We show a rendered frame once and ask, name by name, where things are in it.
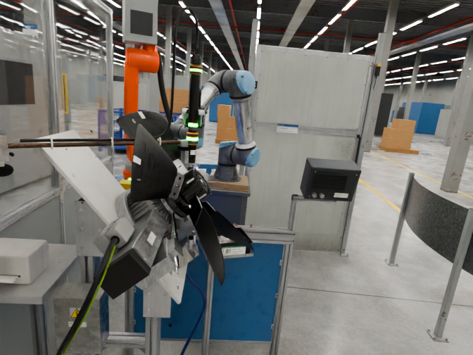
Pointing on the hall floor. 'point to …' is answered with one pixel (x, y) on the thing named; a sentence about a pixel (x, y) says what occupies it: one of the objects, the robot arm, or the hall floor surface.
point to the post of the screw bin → (207, 310)
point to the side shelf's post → (39, 329)
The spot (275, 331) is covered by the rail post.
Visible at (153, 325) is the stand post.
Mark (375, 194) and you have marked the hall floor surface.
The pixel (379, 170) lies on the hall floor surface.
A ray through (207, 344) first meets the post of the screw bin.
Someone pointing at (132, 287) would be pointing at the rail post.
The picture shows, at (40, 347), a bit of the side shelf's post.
